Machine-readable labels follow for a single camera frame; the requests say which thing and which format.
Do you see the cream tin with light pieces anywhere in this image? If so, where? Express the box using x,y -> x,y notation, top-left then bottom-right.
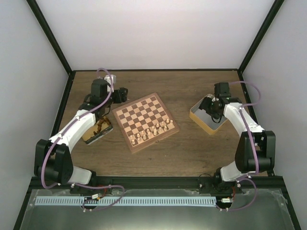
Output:
189,99 -> 227,135

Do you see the light wooden chess piece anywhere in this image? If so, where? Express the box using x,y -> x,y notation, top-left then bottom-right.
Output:
146,129 -> 152,138

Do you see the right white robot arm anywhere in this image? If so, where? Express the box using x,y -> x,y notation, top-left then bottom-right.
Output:
199,82 -> 276,193

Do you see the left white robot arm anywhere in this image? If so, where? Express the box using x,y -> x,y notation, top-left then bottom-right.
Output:
34,74 -> 128,194

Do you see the gold tin with dark pieces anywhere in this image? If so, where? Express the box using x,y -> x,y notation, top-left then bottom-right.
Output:
82,116 -> 113,145

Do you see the wooden chessboard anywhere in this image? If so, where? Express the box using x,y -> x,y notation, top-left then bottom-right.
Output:
112,92 -> 179,153

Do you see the light blue slotted strip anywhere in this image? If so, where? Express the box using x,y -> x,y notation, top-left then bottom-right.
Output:
35,196 -> 216,207

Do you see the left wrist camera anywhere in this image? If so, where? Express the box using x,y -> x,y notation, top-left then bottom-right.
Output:
104,74 -> 117,92

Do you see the black mounting rail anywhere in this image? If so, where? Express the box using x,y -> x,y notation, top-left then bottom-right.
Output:
28,176 -> 287,195

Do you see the black enclosure frame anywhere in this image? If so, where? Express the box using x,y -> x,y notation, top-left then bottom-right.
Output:
27,0 -> 301,230

